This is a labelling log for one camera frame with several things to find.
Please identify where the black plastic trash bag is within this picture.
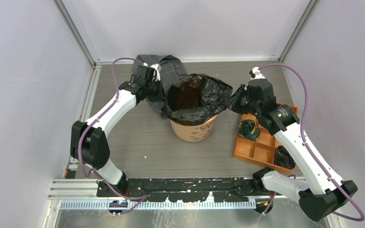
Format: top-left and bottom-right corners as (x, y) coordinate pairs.
(162, 74), (232, 126)

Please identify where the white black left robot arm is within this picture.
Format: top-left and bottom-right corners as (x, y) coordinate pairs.
(70, 64), (165, 197)

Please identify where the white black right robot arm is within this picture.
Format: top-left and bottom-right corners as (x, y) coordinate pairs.
(230, 79), (358, 221)

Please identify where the orange plastic trash bin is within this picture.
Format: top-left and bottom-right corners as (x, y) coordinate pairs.
(170, 115), (218, 143)

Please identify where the grey checked cloth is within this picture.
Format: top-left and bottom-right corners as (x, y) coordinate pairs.
(130, 54), (187, 119)

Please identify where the dark blue patterned rolled item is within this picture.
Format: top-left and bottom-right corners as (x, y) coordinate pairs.
(238, 119), (260, 141)

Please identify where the orange compartment tray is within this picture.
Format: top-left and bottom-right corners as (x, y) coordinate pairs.
(232, 114), (294, 174)

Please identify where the black orange rolled item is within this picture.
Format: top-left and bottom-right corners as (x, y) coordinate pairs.
(273, 145), (296, 170)

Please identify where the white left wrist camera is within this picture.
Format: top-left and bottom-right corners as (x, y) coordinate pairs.
(139, 63), (161, 82)

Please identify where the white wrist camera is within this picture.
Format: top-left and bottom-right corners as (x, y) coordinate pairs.
(139, 63), (161, 82)
(249, 66), (265, 81)

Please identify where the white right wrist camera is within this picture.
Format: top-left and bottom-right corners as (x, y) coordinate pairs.
(249, 66), (265, 81)

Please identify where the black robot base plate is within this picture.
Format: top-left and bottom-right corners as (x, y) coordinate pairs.
(115, 177), (273, 203)

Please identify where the aluminium rail frame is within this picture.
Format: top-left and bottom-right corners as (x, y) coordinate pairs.
(47, 59), (342, 228)

